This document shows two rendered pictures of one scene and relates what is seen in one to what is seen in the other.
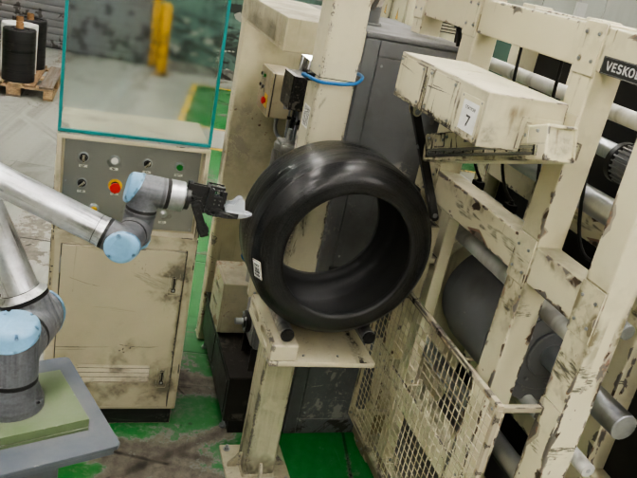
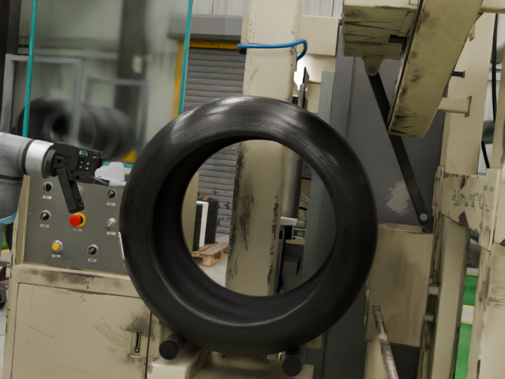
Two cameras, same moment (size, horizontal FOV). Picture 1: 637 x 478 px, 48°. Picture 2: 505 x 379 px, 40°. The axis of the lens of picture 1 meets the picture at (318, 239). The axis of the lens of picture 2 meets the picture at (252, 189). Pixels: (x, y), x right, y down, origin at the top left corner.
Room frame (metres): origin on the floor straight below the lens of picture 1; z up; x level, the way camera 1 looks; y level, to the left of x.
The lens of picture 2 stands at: (0.68, -0.80, 1.36)
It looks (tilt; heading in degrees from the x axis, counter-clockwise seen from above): 3 degrees down; 27
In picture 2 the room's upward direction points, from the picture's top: 5 degrees clockwise
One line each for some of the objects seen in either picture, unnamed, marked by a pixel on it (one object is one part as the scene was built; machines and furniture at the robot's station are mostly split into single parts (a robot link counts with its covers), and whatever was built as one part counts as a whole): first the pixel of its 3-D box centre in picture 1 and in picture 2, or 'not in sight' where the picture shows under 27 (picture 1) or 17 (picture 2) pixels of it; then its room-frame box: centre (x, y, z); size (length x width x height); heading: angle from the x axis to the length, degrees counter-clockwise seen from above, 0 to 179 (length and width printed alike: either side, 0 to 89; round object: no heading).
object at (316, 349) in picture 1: (309, 336); (237, 378); (2.20, -0.04, 0.80); 0.37 x 0.36 x 0.02; 110
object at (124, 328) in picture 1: (118, 272); (98, 336); (2.69, 0.79, 0.63); 0.56 x 0.41 x 1.27; 110
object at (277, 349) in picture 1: (272, 324); (183, 356); (2.15, 0.09, 0.84); 0.36 x 0.09 x 0.06; 20
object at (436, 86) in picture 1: (469, 99); (400, 7); (2.18, -0.36, 1.71); 0.61 x 0.25 x 0.15; 20
